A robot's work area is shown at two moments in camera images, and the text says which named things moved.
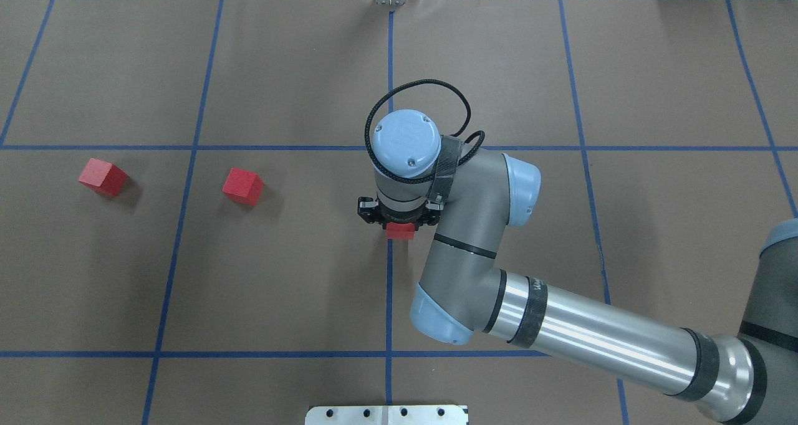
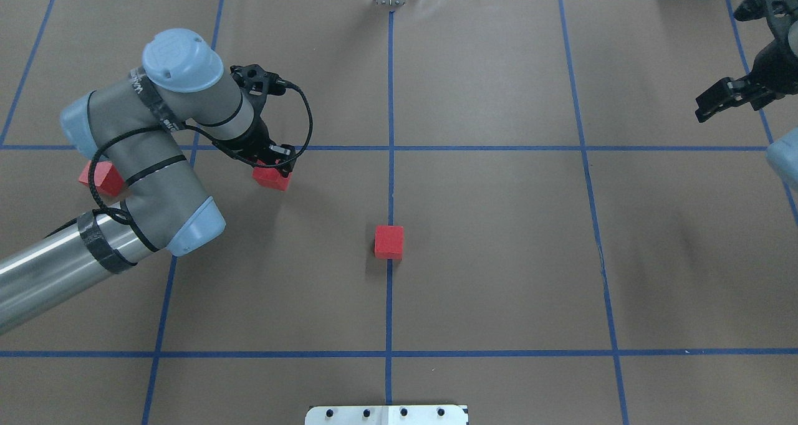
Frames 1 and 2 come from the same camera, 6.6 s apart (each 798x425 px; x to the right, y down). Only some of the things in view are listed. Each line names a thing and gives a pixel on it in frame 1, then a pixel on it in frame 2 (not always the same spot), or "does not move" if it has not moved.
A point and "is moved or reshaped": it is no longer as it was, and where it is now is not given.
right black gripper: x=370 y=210 → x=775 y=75
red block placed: x=404 y=231 is moved or reshaped
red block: x=244 y=186 → x=270 y=177
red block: x=104 y=177 does not move
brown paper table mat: x=180 y=179 does not move
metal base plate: x=388 y=415 does not move
